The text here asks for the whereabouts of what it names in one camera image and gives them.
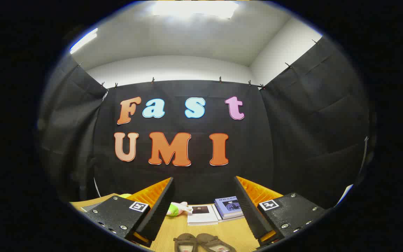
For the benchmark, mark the blue book with figure cover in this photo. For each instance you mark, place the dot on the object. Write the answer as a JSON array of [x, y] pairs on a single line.
[[227, 207]]

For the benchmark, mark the green and pink plush toy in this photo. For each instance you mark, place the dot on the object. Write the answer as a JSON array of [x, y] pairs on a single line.
[[175, 209]]

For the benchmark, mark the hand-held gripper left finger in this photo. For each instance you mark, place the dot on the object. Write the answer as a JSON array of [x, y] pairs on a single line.
[[157, 206]]

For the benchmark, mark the yellow bread plush toy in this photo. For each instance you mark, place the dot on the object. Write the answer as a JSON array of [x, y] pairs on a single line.
[[125, 195]]

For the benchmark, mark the thin blue book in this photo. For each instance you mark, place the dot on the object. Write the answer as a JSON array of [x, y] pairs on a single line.
[[218, 214]]

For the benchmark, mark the black backdrop cloth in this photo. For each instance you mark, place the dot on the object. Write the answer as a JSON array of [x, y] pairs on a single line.
[[292, 140]]

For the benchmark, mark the ceiling light panel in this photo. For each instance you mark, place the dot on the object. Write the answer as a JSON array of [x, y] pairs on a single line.
[[194, 7]]

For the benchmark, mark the brown fuzzy shoe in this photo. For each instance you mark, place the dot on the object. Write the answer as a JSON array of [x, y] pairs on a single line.
[[185, 241], [213, 243]]

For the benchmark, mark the white book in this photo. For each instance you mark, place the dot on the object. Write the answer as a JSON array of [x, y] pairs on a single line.
[[201, 216]]

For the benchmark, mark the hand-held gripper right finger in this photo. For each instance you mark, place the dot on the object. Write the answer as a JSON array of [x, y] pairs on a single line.
[[248, 206]]

